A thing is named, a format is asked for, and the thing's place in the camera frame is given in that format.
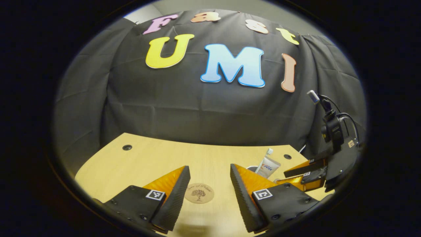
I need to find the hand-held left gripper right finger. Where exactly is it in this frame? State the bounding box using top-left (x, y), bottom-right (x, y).
top-left (230, 164), bottom-right (319, 234)

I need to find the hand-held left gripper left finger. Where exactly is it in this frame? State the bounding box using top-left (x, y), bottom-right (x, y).
top-left (99, 166), bottom-right (191, 234)

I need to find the round cork coaster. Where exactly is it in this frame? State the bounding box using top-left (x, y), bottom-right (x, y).
top-left (184, 183), bottom-right (214, 204)

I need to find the white toothpaste tube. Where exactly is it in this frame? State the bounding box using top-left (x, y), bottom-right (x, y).
top-left (256, 156), bottom-right (281, 178)

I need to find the light wooden desktop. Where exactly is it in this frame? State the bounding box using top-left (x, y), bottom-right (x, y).
top-left (75, 133), bottom-right (336, 237)

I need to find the black backdrop cloth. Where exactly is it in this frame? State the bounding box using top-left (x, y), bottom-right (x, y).
top-left (54, 9), bottom-right (367, 178)

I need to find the black cable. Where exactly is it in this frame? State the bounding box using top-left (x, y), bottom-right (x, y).
top-left (319, 95), bottom-right (359, 145)

